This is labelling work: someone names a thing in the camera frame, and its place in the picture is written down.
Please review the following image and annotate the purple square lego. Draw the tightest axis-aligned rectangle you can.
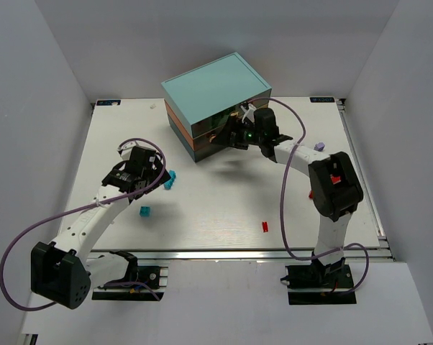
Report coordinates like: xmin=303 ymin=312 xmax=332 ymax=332
xmin=314 ymin=142 xmax=325 ymax=152

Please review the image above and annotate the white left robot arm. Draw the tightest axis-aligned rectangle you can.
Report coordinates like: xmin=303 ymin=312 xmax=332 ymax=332
xmin=31 ymin=144 xmax=170 ymax=309

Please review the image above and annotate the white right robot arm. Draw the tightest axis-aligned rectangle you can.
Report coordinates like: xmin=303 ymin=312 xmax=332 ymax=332
xmin=209 ymin=108 xmax=363 ymax=269

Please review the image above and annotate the long teal lego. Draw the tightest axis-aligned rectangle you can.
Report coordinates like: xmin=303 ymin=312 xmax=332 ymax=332
xmin=164 ymin=170 xmax=176 ymax=190

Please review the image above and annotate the teal square lego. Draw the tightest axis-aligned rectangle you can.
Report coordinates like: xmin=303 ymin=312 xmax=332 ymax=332
xmin=139 ymin=206 xmax=151 ymax=217

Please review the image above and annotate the teal drawer cabinet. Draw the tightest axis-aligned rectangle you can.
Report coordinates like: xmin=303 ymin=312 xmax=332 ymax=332
xmin=161 ymin=52 xmax=272 ymax=162

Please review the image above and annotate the left blue label sticker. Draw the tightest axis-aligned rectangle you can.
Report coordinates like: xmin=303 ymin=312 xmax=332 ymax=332
xmin=96 ymin=99 xmax=121 ymax=106

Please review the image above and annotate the blue label sticker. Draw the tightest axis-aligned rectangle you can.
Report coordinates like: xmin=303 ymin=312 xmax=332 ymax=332
xmin=96 ymin=99 xmax=121 ymax=106
xmin=309 ymin=96 xmax=335 ymax=103

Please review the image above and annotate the right blue label sticker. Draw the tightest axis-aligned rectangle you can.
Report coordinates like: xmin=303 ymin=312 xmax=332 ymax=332
xmin=309 ymin=96 xmax=335 ymax=103

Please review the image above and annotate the small red lego piece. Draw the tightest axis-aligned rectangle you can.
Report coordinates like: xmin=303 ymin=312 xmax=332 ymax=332
xmin=262 ymin=221 xmax=269 ymax=233

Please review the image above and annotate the red rounded lego right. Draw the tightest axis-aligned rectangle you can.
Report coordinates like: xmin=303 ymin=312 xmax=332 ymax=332
xmin=330 ymin=175 xmax=342 ymax=185

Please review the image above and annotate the aluminium table front rail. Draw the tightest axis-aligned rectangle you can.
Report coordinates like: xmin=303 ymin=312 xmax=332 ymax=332
xmin=89 ymin=248 xmax=393 ymax=260

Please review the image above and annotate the aluminium table rail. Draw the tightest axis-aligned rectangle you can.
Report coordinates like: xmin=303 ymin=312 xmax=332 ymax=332
xmin=335 ymin=98 xmax=395 ymax=261
xmin=89 ymin=248 xmax=393 ymax=260

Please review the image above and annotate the aluminium table right rail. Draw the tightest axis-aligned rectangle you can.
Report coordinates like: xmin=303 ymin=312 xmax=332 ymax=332
xmin=335 ymin=98 xmax=395 ymax=261

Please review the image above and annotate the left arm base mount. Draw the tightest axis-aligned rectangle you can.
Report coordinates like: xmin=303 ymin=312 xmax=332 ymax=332
xmin=86 ymin=250 xmax=168 ymax=302

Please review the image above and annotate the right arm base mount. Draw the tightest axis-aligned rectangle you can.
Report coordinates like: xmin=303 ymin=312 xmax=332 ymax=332
xmin=280 ymin=264 xmax=357 ymax=305

